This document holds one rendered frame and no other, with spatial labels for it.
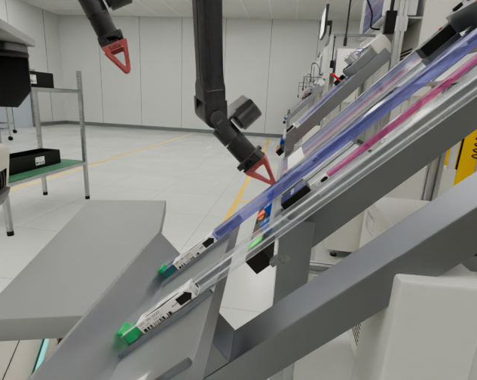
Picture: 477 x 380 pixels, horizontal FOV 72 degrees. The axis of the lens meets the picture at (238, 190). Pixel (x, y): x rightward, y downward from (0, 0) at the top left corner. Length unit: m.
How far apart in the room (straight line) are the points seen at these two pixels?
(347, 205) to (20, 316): 0.52
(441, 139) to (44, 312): 0.64
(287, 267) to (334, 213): 0.11
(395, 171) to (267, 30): 9.05
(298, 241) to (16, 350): 0.82
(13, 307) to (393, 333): 0.54
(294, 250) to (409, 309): 0.28
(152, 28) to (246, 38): 2.57
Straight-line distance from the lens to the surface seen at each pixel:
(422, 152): 0.55
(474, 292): 0.28
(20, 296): 0.67
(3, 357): 1.09
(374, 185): 0.54
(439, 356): 0.30
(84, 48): 11.07
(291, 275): 0.53
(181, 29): 9.95
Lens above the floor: 0.93
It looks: 15 degrees down
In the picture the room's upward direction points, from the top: 3 degrees clockwise
